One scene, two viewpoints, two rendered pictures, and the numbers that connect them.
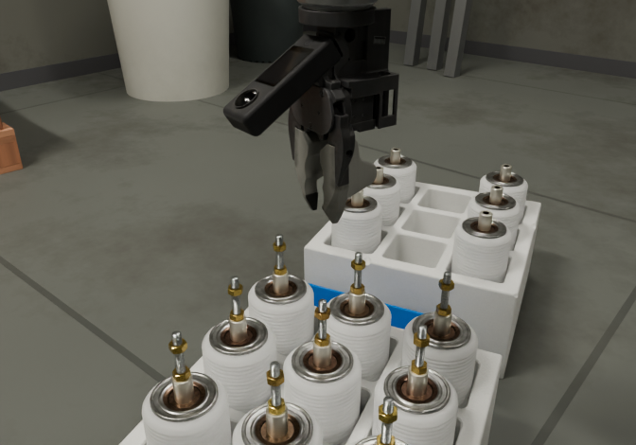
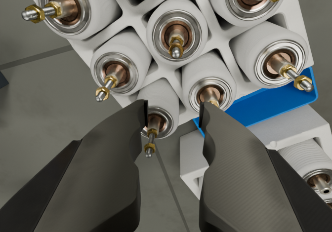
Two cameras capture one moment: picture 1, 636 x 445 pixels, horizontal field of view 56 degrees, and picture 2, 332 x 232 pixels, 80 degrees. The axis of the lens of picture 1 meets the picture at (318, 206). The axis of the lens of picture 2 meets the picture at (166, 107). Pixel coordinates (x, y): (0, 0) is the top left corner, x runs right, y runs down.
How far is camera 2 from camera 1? 56 cm
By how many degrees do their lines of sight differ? 53
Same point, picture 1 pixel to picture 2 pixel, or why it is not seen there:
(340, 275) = (286, 125)
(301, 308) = (246, 64)
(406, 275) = not seen: hidden behind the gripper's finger
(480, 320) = (194, 154)
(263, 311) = (269, 35)
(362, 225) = (297, 165)
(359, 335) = (188, 80)
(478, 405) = (125, 103)
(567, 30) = not seen: outside the picture
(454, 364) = not seen: hidden behind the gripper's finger
